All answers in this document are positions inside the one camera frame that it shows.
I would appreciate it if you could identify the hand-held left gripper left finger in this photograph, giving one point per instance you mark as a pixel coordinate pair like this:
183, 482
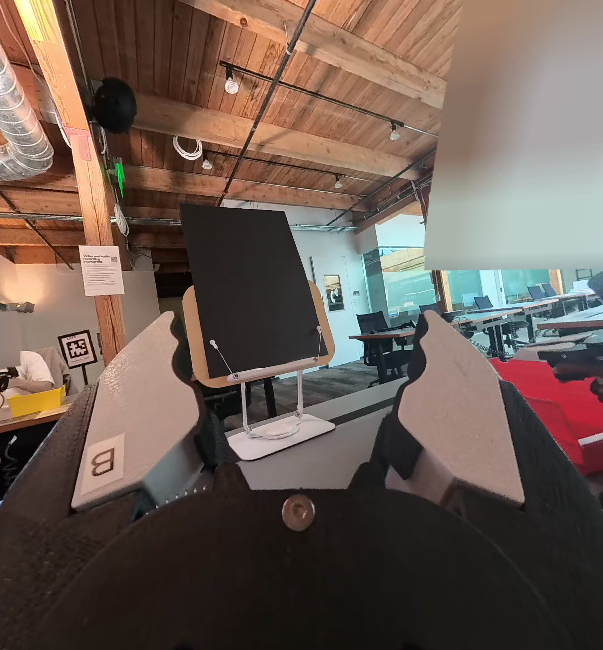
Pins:
139, 406

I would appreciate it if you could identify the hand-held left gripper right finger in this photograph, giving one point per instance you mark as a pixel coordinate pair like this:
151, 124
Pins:
459, 406

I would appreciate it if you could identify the red plastic bin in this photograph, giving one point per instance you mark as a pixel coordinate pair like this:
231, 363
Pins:
545, 401

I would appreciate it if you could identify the black white marker sign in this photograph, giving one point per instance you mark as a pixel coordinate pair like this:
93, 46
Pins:
78, 350

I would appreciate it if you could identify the black office chair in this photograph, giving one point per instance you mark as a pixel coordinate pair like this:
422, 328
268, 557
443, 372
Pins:
484, 303
535, 292
377, 335

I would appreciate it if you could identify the yellow plastic bin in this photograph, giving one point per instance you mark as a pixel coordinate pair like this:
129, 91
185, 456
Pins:
37, 402

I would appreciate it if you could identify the wooden office desk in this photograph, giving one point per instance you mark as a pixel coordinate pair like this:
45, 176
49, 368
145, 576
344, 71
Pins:
382, 333
7, 421

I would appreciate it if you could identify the white paper notice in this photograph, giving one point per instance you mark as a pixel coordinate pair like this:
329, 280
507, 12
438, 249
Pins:
102, 270

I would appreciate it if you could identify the book stand with black sheet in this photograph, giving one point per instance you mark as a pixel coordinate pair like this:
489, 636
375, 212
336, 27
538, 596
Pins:
245, 284

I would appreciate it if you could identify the green exit sign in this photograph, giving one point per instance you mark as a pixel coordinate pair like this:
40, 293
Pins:
117, 175

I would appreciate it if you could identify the black round ribbed dome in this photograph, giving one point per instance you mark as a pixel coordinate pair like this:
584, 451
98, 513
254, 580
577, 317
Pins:
114, 104

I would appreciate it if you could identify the silver ventilation duct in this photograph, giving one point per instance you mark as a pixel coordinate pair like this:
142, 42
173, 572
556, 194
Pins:
12, 101

